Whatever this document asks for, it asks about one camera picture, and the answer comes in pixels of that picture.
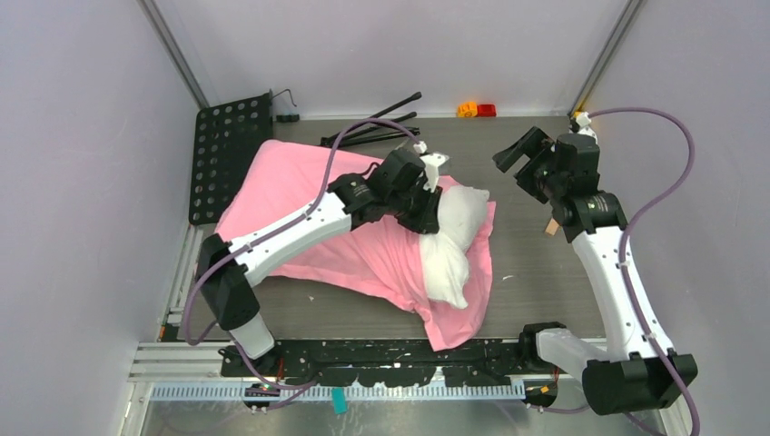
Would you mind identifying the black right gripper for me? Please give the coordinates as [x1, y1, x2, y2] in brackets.
[492, 126, 564, 204]

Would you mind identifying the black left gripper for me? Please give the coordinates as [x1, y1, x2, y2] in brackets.
[387, 179, 443, 235]

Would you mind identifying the pink pillowcase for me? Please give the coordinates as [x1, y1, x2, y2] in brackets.
[215, 140, 496, 351]

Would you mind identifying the white pillow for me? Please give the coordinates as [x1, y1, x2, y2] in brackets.
[419, 185, 489, 310]

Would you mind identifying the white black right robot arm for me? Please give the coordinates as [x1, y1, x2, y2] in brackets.
[493, 126, 698, 415]

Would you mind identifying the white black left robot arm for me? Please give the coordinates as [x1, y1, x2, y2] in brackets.
[193, 149, 449, 376]

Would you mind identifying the red toy block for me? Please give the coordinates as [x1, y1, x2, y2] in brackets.
[476, 104, 497, 117]

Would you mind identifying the wooden block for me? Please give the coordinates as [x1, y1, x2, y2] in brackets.
[544, 218, 561, 236]

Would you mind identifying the orange toy block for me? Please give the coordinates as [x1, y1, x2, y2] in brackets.
[456, 101, 478, 118]

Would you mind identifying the black folded tripod stand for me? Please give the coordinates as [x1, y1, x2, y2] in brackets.
[273, 91, 423, 149]

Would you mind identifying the black perforated music stand tray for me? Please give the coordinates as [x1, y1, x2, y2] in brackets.
[188, 92, 274, 226]

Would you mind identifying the teal tape piece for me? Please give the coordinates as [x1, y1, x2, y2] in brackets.
[331, 387, 348, 415]

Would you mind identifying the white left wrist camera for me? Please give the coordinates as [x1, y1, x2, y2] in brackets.
[413, 141, 450, 193]

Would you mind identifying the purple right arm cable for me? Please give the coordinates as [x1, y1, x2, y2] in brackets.
[586, 106, 702, 436]

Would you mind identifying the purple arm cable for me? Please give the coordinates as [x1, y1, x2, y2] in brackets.
[586, 106, 702, 436]
[181, 117, 425, 411]

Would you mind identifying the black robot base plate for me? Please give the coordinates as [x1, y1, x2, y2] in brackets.
[252, 338, 554, 388]

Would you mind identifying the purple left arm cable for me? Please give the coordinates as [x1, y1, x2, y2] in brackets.
[181, 117, 425, 411]

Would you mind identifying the aluminium slotted rail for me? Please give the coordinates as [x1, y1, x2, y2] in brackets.
[149, 379, 615, 403]

